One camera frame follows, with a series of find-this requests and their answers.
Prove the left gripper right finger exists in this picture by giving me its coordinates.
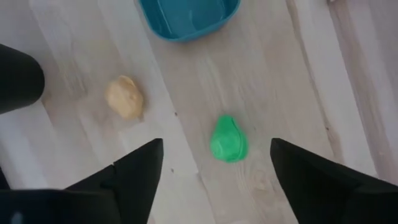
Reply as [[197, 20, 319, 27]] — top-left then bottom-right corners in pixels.
[[269, 138, 398, 224]]

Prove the beige toy potato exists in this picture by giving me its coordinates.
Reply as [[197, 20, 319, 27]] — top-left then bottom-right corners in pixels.
[[104, 75, 144, 121]]

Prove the green pear-shaped toy fruit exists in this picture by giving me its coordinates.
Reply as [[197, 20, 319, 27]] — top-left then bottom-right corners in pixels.
[[210, 114, 249, 164]]

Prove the teal plastic tub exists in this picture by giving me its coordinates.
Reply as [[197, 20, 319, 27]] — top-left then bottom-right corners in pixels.
[[138, 0, 242, 44]]

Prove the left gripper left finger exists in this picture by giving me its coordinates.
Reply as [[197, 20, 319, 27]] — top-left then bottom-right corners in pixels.
[[0, 138, 165, 224]]

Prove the black plant pot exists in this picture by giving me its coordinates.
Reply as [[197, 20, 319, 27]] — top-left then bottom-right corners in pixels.
[[0, 43, 45, 115]]

